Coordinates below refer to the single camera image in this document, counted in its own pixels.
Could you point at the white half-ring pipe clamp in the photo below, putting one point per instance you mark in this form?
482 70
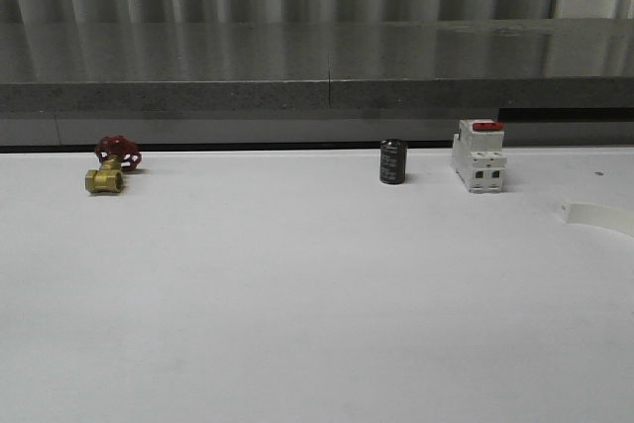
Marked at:
611 218

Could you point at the black cylindrical capacitor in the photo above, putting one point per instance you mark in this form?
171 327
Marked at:
392 163

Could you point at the brass valve red handwheel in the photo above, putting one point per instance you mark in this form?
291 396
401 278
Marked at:
116 155

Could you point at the grey stone counter ledge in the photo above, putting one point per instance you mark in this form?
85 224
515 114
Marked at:
423 69

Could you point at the white circuit breaker red switch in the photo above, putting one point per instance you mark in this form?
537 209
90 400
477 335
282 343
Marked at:
477 155

